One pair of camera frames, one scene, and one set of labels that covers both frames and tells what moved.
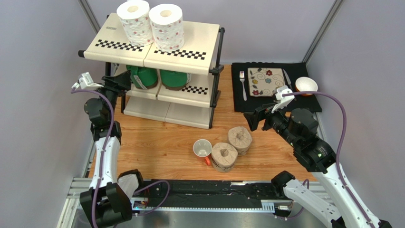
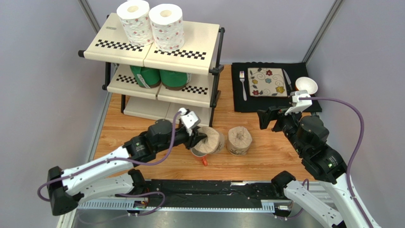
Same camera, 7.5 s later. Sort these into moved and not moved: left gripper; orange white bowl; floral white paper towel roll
Moved: left gripper
Not moved: orange white bowl; floral white paper towel roll
